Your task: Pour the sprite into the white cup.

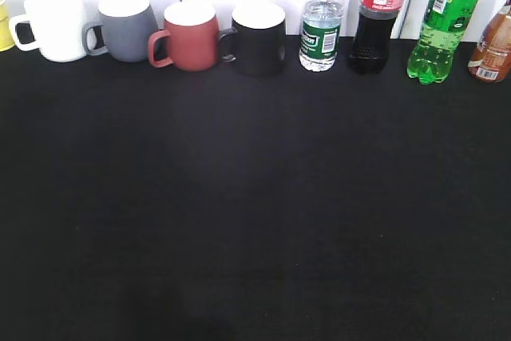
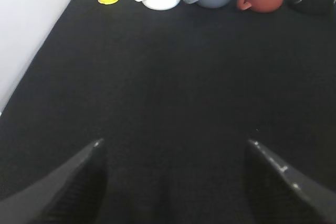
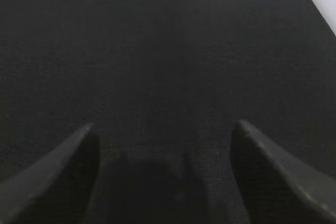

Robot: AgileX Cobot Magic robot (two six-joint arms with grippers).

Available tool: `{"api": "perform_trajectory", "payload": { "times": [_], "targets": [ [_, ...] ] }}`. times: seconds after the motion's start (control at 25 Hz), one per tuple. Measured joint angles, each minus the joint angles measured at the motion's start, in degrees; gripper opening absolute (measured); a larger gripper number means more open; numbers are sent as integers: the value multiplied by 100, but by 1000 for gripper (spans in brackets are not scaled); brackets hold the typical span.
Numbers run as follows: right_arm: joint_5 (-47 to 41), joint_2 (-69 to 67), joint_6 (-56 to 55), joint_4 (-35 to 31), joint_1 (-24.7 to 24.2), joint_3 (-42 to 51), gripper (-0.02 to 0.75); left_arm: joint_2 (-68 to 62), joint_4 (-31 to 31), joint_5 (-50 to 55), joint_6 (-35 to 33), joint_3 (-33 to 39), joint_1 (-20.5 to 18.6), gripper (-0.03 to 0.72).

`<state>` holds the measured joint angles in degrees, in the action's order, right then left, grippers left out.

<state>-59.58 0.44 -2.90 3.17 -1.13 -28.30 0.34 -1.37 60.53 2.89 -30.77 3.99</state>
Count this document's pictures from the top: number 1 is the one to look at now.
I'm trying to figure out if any white mug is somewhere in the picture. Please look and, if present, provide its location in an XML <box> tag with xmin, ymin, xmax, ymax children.
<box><xmin>9</xmin><ymin>0</ymin><xmax>86</xmax><ymax>62</ymax></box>

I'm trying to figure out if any green soda bottle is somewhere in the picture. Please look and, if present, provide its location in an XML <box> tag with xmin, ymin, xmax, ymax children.
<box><xmin>407</xmin><ymin>0</ymin><xmax>479</xmax><ymax>85</ymax></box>

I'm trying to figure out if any cestbon water bottle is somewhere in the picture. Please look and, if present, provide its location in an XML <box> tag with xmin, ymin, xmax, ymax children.
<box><xmin>299</xmin><ymin>0</ymin><xmax>346</xmax><ymax>72</ymax></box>

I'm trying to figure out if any yellow cup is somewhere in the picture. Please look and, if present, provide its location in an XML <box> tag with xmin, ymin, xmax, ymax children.
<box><xmin>0</xmin><ymin>0</ymin><xmax>15</xmax><ymax>52</ymax></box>

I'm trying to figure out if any black mug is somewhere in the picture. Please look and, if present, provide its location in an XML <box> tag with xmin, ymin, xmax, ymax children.
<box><xmin>217</xmin><ymin>2</ymin><xmax>286</xmax><ymax>77</ymax></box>

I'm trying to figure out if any red mug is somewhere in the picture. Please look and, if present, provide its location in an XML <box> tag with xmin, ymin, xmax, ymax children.
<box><xmin>148</xmin><ymin>1</ymin><xmax>220</xmax><ymax>72</ymax></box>

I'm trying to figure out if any grey mug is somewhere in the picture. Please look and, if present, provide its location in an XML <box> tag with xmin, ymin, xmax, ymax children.
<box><xmin>81</xmin><ymin>0</ymin><xmax>159</xmax><ymax>62</ymax></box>

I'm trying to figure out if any cola bottle red label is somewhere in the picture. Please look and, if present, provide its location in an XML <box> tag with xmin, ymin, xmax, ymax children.
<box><xmin>348</xmin><ymin>0</ymin><xmax>405</xmax><ymax>74</ymax></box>

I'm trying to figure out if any brown tea bottle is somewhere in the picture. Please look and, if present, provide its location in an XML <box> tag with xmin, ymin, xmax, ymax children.
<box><xmin>467</xmin><ymin>0</ymin><xmax>510</xmax><ymax>83</ymax></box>

